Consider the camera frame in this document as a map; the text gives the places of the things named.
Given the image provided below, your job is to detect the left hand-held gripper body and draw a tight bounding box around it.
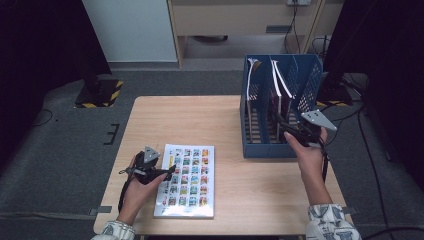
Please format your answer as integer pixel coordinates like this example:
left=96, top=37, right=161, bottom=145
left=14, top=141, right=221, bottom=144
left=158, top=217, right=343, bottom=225
left=119, top=145, right=168, bottom=185

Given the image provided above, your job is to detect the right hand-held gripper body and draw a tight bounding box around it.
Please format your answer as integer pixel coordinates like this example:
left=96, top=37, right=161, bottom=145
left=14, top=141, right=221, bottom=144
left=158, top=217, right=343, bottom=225
left=290, top=109, right=338, bottom=148

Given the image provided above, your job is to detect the purple cover magazine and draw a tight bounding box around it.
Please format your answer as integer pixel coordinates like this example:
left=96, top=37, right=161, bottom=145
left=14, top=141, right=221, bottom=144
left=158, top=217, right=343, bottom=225
left=268, top=59, right=284, bottom=143
left=273, top=59, right=296, bottom=141

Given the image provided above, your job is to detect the white book with colourful grid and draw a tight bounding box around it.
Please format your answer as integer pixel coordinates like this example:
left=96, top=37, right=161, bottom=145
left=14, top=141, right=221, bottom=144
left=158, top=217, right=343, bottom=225
left=153, top=143, right=216, bottom=220

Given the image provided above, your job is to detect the blue plastic file rack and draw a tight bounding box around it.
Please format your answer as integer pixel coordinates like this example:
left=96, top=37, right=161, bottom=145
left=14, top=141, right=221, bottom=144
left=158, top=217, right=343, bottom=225
left=239, top=53, right=324, bottom=159

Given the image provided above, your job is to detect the black and red cover book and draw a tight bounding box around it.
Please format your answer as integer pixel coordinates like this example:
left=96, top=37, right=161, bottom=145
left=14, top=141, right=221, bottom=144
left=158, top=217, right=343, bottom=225
left=245, top=57, right=263, bottom=133

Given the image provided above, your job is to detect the person's left hand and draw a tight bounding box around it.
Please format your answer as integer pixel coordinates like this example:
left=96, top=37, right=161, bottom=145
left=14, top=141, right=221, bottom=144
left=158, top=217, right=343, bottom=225
left=115, top=155, right=168, bottom=227

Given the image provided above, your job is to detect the person's right hand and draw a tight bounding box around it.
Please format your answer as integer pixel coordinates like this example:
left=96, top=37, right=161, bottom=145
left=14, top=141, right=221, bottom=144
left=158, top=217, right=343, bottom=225
left=283, top=128, right=330, bottom=188

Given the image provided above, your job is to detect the black stand base striped tape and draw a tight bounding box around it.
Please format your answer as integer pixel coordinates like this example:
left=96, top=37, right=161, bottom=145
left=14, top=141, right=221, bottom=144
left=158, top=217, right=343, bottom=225
left=315, top=71, right=355, bottom=108
left=74, top=75, right=125, bottom=109

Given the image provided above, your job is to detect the grey tape piece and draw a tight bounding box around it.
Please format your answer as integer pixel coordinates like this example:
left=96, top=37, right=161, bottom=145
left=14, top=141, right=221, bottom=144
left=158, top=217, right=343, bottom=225
left=89, top=205, right=113, bottom=217
left=339, top=205, right=360, bottom=217

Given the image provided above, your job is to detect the grey desk label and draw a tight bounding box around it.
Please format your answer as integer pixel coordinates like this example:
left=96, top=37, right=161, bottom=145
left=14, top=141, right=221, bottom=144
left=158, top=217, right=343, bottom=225
left=265, top=25, right=293, bottom=35

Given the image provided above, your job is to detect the black curtain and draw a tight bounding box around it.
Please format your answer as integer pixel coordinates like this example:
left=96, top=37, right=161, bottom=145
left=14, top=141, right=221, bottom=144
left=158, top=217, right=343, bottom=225
left=322, top=0, right=424, bottom=193
left=0, top=0, right=113, bottom=171

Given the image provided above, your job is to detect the beige wooden desk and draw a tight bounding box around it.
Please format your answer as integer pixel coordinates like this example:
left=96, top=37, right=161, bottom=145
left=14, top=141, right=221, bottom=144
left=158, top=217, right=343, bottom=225
left=166, top=0, right=345, bottom=69

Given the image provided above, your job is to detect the white cabinet panel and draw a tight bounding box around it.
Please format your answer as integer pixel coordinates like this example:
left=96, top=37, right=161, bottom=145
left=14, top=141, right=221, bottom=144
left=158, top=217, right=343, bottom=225
left=82, top=0, right=178, bottom=63

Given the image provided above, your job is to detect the right hand-held gripper black cable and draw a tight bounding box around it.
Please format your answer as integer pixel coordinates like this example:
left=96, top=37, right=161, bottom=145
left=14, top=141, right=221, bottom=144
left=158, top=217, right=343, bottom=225
left=314, top=141, right=332, bottom=184

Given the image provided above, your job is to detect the hand-held gripper black cable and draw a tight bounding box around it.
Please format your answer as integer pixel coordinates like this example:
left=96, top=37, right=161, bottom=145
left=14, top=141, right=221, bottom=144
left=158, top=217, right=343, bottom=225
left=117, top=172, right=135, bottom=214
left=314, top=141, right=332, bottom=184

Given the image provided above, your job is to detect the left hand-held gripper black cable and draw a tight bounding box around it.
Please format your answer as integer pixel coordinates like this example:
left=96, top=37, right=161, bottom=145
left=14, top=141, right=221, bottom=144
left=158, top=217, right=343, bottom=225
left=117, top=172, right=135, bottom=214

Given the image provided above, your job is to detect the long black floor cable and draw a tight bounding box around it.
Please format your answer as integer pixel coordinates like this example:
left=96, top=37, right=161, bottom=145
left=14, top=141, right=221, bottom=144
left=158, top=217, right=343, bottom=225
left=356, top=99, right=390, bottom=234

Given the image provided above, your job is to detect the black hanging power cable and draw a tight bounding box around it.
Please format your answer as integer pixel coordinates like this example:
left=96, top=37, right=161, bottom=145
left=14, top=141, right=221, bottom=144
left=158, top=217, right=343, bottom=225
left=283, top=3, right=303, bottom=55

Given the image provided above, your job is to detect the thin black floor cable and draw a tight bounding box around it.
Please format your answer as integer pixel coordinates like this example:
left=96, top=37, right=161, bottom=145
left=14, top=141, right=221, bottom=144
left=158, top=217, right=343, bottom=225
left=32, top=108, right=54, bottom=128

